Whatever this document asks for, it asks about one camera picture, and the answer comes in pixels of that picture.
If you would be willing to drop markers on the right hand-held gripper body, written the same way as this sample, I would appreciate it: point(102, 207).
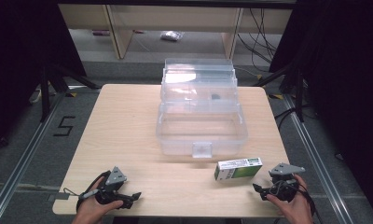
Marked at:
point(284, 183)

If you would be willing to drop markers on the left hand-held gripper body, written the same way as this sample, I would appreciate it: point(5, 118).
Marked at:
point(112, 183)

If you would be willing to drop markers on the green and white medicine box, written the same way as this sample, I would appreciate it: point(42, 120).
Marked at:
point(237, 169)

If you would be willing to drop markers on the clear plastic storage box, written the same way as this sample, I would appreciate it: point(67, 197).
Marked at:
point(201, 124)

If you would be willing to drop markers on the person's right hand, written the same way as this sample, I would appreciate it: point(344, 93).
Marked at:
point(292, 210)

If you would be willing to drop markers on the person's left hand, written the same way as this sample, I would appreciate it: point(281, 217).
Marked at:
point(93, 210)

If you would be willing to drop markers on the black metal stand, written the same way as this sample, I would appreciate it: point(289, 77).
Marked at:
point(299, 93)
point(45, 93)

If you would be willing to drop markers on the black curtain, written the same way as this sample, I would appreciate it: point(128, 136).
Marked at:
point(346, 77)
point(20, 62)

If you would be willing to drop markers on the pink flat item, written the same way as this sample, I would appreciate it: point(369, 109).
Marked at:
point(100, 32)

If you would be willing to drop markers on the clear plastic bag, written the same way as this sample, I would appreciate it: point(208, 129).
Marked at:
point(171, 35)

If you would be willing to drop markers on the wooden shelf unit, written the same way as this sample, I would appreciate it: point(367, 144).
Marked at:
point(175, 18)

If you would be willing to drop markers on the metal floor rail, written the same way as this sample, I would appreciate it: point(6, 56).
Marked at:
point(315, 155)
point(23, 155)

